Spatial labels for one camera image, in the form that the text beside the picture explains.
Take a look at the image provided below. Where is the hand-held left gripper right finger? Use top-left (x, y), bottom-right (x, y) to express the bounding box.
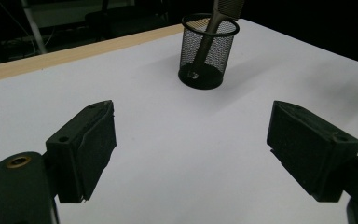
top-left (266, 100), bottom-right (358, 203)

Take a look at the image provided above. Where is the white-legged wooden desk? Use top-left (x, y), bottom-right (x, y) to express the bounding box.
top-left (20, 0), bottom-right (136, 55)

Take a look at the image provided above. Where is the white table sheet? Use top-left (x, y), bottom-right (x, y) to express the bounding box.
top-left (0, 18), bottom-right (358, 224)

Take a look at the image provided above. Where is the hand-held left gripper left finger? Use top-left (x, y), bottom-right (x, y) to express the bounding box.
top-left (45, 99), bottom-right (117, 204)

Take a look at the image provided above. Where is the dark brown comb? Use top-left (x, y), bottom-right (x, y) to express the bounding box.
top-left (192, 0), bottom-right (246, 78)

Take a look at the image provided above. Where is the black mesh pen holder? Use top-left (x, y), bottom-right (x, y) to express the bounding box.
top-left (177, 12), bottom-right (241, 91)

